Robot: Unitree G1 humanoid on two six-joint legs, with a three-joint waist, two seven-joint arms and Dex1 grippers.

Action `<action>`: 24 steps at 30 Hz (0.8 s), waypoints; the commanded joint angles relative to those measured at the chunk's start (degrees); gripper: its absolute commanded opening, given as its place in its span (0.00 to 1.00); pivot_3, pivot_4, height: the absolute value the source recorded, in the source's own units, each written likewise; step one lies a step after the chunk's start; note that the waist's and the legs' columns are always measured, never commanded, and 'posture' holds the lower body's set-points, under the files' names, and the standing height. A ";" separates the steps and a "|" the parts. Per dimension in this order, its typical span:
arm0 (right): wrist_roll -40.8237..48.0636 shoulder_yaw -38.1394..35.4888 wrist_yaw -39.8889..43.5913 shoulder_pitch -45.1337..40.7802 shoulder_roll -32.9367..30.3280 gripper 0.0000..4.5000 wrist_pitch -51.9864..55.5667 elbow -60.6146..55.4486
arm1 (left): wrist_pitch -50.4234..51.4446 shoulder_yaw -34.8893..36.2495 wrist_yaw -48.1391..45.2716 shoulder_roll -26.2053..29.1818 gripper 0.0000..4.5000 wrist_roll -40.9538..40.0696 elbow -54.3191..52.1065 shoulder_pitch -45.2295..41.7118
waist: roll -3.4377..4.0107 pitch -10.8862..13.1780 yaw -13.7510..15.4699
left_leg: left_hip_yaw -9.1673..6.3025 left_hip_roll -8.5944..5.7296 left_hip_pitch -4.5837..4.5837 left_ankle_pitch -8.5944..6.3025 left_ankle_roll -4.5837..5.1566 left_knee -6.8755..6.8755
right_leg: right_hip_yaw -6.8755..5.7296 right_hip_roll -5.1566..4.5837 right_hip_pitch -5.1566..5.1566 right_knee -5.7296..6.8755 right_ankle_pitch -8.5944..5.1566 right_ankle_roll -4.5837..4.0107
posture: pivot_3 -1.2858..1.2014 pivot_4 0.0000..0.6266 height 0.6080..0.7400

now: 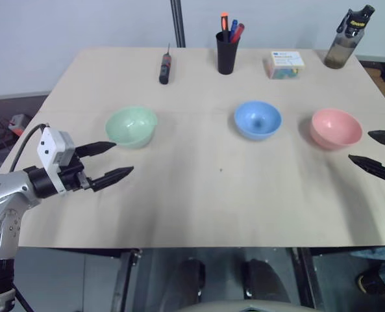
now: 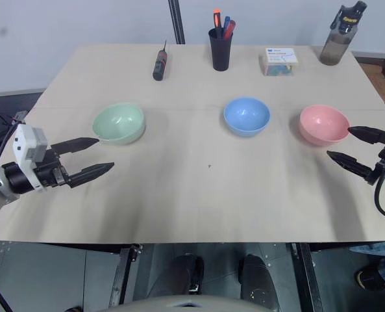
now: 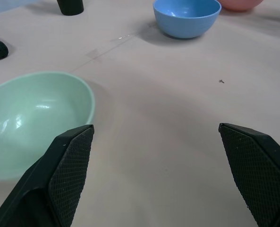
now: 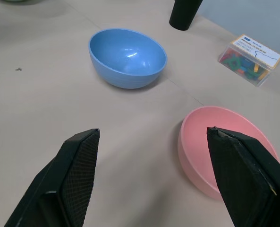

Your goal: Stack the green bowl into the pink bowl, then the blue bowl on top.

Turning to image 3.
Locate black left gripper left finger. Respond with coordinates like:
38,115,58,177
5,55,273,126
0,124,95,227

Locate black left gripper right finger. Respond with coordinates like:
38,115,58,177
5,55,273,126
218,122,280,227

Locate green plastic bowl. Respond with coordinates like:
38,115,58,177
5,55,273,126
0,71,96,182

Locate red plastic bowl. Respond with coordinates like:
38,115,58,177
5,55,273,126
219,0,264,12

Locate blue plastic bowl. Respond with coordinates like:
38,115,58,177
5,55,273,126
153,0,222,39

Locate black cylindrical object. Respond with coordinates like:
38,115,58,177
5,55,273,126
57,0,85,16

